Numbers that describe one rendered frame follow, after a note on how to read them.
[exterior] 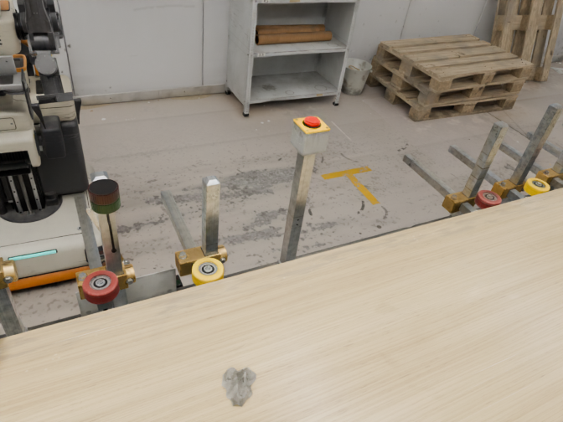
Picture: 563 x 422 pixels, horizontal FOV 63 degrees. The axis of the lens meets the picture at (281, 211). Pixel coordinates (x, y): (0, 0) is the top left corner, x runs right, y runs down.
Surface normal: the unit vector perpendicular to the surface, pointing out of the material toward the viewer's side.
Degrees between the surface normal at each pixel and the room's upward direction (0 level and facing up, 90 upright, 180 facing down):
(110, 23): 90
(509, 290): 0
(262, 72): 90
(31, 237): 0
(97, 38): 90
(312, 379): 0
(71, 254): 90
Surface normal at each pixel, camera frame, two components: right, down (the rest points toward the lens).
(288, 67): 0.44, 0.61
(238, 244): 0.12, -0.77
